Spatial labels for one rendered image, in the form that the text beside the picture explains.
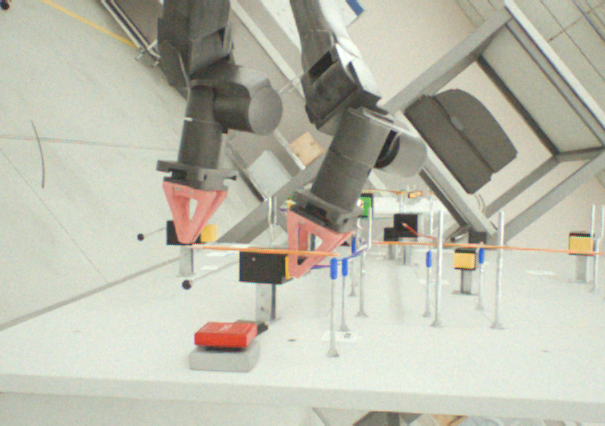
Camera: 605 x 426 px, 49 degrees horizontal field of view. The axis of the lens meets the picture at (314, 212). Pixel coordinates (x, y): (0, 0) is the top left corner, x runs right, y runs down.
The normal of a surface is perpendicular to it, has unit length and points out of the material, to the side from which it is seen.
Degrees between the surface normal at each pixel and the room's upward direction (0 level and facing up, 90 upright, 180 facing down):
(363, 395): 90
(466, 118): 90
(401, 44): 90
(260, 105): 58
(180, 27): 136
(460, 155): 90
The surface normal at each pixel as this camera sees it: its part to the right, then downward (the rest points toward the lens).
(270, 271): -0.31, 0.04
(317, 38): -0.72, -0.29
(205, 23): 0.75, 0.59
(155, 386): -0.10, 0.05
